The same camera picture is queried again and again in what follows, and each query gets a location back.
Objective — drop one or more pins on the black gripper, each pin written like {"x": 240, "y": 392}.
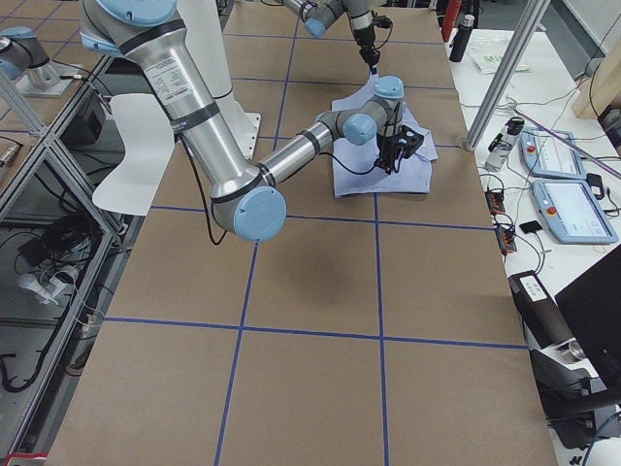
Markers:
{"x": 365, "y": 41}
{"x": 386, "y": 147}

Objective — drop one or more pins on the white plastic chair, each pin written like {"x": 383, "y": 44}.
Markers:
{"x": 148, "y": 141}

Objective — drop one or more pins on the lower teach pendant tablet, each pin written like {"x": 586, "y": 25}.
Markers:
{"x": 571, "y": 213}

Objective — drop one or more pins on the black thermos bottle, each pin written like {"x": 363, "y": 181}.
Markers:
{"x": 461, "y": 38}

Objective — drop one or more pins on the black monitor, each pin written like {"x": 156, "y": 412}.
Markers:
{"x": 590, "y": 305}

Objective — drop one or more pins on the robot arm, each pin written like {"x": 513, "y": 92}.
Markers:
{"x": 319, "y": 18}
{"x": 244, "y": 196}

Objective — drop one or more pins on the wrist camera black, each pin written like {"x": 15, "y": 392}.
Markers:
{"x": 407, "y": 141}
{"x": 382, "y": 22}

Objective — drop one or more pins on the teach pendant tablet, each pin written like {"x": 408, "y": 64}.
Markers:
{"x": 545, "y": 156}
{"x": 571, "y": 213}

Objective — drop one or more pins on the clear water bottle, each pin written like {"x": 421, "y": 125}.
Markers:
{"x": 502, "y": 145}

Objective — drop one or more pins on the upper teach pendant tablet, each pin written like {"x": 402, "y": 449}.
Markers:
{"x": 545, "y": 156}

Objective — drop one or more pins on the aluminium frame post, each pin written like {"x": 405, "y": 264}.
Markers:
{"x": 516, "y": 47}

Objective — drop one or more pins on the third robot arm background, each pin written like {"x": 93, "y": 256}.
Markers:
{"x": 25, "y": 61}

